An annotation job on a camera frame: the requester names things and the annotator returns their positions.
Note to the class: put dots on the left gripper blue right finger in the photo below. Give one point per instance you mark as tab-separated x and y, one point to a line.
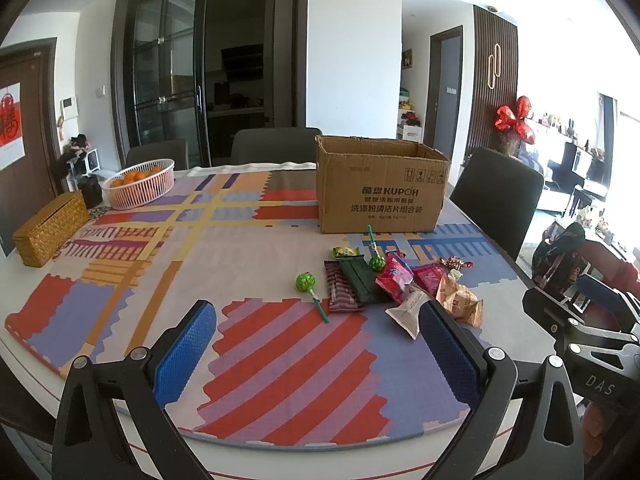
456	352

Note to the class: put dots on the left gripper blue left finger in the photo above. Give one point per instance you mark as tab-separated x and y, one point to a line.
178	351

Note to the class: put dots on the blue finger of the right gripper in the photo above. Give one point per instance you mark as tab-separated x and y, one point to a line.
612	299

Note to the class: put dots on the brown gold snack packet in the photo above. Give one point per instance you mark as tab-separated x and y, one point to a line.
461	303

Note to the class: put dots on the white snack packet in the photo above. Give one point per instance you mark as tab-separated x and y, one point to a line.
406	314

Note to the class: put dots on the red foil snack packet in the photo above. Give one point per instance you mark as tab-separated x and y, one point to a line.
428	277

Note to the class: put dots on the gold red foil candy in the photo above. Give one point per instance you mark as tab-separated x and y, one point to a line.
456	263

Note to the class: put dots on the pink red snack packet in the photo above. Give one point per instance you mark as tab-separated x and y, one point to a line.
396	276

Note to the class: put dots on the green lollipop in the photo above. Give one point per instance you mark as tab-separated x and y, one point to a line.
305	283
377	261

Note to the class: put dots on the dark green snack packet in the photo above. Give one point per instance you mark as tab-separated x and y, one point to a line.
362	279

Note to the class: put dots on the maroon striped snack bar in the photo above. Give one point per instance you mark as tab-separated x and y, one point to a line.
342	296

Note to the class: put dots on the yellow green candy packet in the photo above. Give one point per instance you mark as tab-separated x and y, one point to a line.
345	252

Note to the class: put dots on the wooden chair with clothes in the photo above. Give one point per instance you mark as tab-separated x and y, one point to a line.
567	251

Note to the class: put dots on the colourful patterned table mat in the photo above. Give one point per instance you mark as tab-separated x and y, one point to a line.
274	374

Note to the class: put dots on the dark chair right side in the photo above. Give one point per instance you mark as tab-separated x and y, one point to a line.
500	195

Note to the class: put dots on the dark chair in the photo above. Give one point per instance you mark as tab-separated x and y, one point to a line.
176	150
500	195
277	145

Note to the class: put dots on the white basket of oranges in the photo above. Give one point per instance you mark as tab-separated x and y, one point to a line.
140	184

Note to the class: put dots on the woven yellow tissue box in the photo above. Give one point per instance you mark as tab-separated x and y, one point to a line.
38	239

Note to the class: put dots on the brown cardboard box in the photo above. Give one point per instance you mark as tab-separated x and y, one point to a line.
386	185

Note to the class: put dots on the dark chair far left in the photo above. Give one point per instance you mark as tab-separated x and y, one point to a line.
176	150

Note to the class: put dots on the red balloon bow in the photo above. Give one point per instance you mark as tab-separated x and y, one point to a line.
514	120

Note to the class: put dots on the dark chair far middle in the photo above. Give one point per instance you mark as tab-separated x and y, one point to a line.
277	145

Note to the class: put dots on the white storage shelf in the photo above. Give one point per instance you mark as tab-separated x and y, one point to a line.
409	125

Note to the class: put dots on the brown entrance door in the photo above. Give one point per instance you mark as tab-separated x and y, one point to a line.
29	142

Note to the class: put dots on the grey hallway door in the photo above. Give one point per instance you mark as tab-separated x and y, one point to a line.
443	90

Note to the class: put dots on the dark glass door cabinet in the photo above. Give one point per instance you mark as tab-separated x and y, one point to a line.
203	70

